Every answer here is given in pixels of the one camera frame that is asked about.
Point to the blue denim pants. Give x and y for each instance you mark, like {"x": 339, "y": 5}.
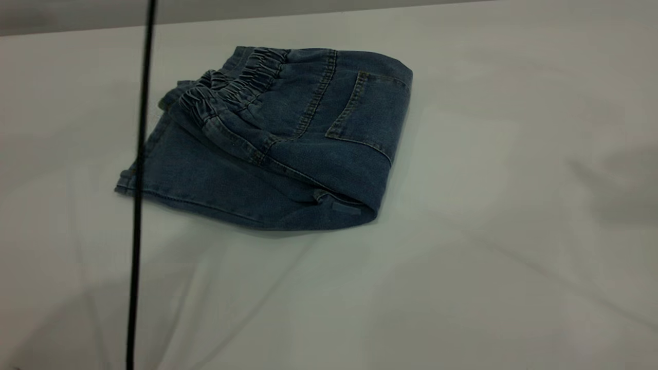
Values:
{"x": 288, "y": 154}

